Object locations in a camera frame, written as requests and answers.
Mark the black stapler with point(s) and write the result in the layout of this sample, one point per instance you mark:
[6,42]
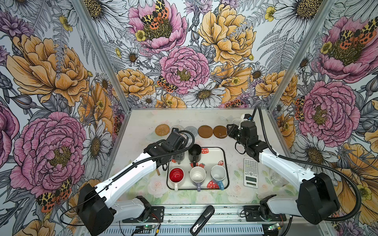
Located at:
[202,220]

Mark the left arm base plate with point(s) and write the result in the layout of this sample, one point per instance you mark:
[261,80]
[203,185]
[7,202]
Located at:
[154,214]

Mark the clear glass cup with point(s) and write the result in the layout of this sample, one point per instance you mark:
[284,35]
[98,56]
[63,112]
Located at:
[277,180]

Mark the multicolour zigzag woven coaster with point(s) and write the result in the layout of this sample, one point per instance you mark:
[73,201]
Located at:
[178,127]

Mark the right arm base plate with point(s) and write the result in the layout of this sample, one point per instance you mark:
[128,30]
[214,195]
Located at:
[255,213]

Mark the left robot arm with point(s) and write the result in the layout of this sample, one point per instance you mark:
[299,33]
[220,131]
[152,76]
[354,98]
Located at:
[98,206]

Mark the white strawberry tray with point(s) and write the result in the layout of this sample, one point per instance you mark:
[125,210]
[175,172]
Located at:
[209,173]

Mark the grey woven coaster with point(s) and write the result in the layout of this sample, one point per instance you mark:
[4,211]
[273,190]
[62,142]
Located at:
[193,130]

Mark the white mug blue handle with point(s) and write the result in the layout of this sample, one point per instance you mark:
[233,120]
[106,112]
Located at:
[218,174]

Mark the woven rattan coaster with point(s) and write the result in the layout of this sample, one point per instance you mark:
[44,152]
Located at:
[162,130]

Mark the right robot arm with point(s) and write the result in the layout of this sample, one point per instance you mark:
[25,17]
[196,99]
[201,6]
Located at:
[316,198]

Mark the white calculator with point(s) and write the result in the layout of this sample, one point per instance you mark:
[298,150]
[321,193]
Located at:
[250,173]

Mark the scratched brown wooden coaster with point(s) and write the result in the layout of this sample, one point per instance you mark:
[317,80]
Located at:
[220,132]

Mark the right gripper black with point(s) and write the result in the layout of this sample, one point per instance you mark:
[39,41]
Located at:
[232,130]

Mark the black mug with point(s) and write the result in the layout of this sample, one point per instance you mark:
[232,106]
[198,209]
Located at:
[195,155]

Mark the white mug purple handle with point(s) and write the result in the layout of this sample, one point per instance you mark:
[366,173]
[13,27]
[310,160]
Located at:
[197,176]

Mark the plain brown wooden coaster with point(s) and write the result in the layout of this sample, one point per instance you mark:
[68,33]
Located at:
[205,131]

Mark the grey mug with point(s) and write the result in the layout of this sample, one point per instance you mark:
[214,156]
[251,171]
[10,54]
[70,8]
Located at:
[178,158]

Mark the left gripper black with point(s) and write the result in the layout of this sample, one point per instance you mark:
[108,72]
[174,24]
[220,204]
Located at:
[180,148]

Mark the red inside white mug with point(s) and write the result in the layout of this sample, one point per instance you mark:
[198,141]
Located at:
[176,176]

